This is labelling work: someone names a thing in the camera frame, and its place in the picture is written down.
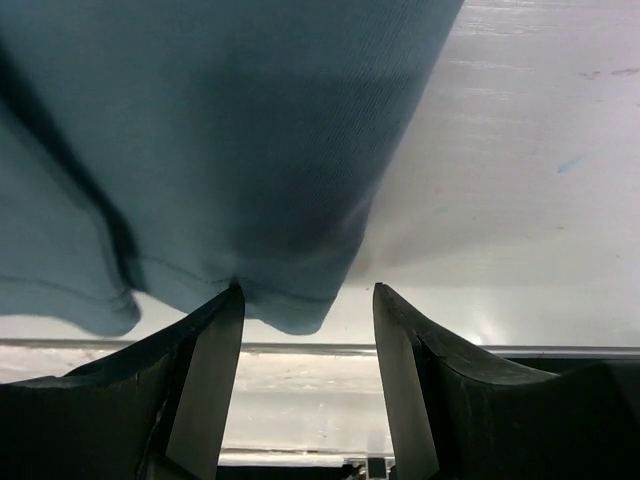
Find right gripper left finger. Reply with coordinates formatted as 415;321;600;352
1;286;245;479

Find grey-blue t shirt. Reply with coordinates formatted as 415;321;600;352
1;1;461;336

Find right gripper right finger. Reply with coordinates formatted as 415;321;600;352
373;283;639;479

